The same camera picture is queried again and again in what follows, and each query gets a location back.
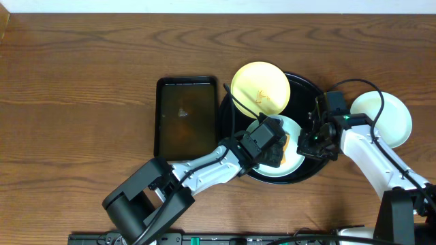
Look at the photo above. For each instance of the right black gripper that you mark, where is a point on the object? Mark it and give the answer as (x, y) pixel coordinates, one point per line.
(307, 146)

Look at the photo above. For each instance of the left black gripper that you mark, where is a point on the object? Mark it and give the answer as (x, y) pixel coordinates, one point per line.
(278, 154)

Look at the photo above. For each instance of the yellow sponge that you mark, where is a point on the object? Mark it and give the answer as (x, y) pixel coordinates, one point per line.
(283, 159)

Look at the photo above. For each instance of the light blue plate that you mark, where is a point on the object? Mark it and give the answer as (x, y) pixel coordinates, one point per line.
(395, 122)
(293, 159)

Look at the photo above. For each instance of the light blue front plate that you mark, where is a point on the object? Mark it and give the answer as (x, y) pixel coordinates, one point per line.
(395, 122)

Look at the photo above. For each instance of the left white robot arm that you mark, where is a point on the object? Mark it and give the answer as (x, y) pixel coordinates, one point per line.
(145, 205)

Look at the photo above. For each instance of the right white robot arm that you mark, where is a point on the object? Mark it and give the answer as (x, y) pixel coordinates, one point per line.
(403, 192)

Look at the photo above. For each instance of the round black serving tray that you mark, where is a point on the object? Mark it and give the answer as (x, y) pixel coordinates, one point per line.
(301, 103)

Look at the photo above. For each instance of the black rectangular water tray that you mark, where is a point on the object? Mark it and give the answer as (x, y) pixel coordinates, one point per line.
(185, 117)

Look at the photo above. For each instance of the yellow plate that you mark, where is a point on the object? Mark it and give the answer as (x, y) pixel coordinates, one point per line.
(261, 87)

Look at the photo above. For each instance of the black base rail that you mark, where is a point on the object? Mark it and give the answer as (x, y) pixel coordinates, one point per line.
(114, 238)

